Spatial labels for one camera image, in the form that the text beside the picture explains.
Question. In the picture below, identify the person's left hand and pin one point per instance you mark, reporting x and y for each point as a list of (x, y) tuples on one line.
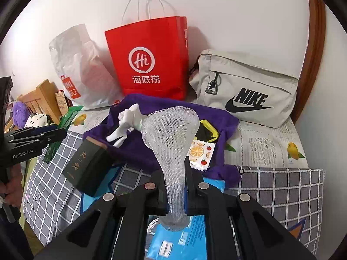
[(13, 189)]

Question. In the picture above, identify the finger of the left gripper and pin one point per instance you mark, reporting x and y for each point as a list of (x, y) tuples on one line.
[(30, 131)]

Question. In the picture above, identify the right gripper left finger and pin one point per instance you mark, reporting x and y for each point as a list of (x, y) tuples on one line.
[(113, 227)]

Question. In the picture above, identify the black spotted white pillow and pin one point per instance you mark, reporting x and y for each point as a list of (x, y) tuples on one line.
[(37, 120)]

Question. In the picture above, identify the purple towel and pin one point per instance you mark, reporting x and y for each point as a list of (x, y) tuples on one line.
[(231, 175)]

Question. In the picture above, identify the purple plush toy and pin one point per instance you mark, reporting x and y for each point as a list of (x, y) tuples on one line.
[(20, 114)]

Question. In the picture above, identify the newspaper print bed sheet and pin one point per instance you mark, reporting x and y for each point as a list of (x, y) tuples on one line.
[(239, 143)]

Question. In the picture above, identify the grey Nike waist bag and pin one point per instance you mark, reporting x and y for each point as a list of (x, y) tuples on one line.
[(250, 89)]

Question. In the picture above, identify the brown patterned box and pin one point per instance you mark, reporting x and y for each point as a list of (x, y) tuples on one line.
[(63, 102)]

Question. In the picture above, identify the dark green tea tin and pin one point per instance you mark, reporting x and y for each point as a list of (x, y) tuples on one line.
[(88, 166)]

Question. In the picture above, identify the green wet wipe packet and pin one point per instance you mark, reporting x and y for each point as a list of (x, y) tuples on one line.
[(62, 129)]

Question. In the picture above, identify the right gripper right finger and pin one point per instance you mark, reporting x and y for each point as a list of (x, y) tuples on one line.
[(238, 227)]

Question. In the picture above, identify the red Haidilao paper bag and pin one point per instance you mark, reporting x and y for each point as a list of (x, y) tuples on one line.
[(150, 57)]

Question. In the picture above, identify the blue tissue pack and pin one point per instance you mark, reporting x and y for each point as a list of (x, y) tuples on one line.
[(189, 243)]

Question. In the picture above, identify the fruit print sachet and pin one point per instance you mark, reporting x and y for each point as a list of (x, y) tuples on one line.
[(200, 154)]

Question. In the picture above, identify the white Miniso plastic bag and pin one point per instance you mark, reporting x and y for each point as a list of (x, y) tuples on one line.
[(86, 80)]

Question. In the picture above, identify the brown wooden door frame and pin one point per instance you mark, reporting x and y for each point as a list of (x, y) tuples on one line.
[(313, 55)]

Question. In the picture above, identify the yellow mesh pouch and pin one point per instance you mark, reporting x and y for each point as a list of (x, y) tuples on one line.
[(207, 132)]

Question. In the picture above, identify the grey checked tablecloth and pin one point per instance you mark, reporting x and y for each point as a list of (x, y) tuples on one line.
[(293, 196)]

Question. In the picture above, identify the white foam net sleeve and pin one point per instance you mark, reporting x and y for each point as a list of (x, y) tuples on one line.
[(169, 134)]

